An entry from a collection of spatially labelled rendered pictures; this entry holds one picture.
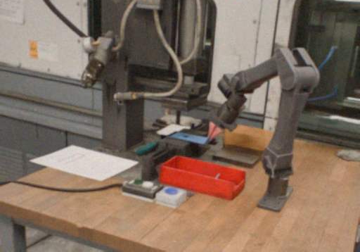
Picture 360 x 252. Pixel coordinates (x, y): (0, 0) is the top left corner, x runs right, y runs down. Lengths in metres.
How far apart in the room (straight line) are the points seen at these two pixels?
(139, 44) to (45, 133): 1.51
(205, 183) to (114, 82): 0.55
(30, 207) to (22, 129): 1.85
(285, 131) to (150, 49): 0.56
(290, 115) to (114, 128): 0.71
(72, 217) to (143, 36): 0.68
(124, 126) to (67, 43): 1.16
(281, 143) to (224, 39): 0.98
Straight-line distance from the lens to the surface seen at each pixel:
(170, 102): 1.49
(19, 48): 3.02
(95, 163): 1.56
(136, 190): 1.29
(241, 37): 2.14
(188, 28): 1.51
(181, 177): 1.36
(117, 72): 1.63
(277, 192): 1.34
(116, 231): 1.13
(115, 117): 1.67
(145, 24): 1.55
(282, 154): 1.31
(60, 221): 1.21
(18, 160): 3.20
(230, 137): 1.79
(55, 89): 2.81
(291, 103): 1.25
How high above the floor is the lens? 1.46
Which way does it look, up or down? 19 degrees down
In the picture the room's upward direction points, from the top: 5 degrees clockwise
